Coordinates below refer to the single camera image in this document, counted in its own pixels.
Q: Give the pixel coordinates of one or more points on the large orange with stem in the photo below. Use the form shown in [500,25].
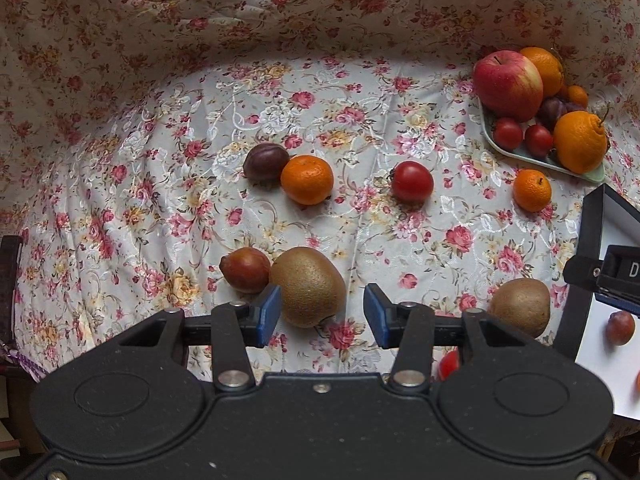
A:
[580,142]

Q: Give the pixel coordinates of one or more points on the brown kiwi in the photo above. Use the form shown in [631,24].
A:
[314,287]
[520,306]

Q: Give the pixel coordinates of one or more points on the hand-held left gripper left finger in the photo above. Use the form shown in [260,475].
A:
[270,312]

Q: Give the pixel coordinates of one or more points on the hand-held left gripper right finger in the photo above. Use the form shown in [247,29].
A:
[375,311]

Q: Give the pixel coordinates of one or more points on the small red tomato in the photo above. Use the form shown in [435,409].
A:
[508,133]
[448,365]
[538,140]

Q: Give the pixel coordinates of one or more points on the small orange mandarin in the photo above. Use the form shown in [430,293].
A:
[532,190]

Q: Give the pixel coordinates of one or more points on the red apple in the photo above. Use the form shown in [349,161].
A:
[507,85]

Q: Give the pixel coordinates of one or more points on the round orange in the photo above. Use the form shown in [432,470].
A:
[546,70]

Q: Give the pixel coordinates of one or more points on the pale green plate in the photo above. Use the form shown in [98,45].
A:
[520,157]

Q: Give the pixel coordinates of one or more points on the reddish brown plum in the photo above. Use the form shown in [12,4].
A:
[245,270]
[620,327]

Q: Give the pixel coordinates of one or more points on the floral cloth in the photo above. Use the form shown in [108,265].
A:
[175,125]

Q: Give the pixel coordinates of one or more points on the dark purple plum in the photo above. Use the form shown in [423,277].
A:
[552,112]
[575,107]
[265,162]

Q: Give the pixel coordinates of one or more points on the tiny orange mandarin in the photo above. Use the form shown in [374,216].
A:
[577,96]

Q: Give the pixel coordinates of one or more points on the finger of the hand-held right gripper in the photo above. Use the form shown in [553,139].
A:
[590,272]

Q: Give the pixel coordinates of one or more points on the large red tomato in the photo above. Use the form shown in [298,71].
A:
[411,182]

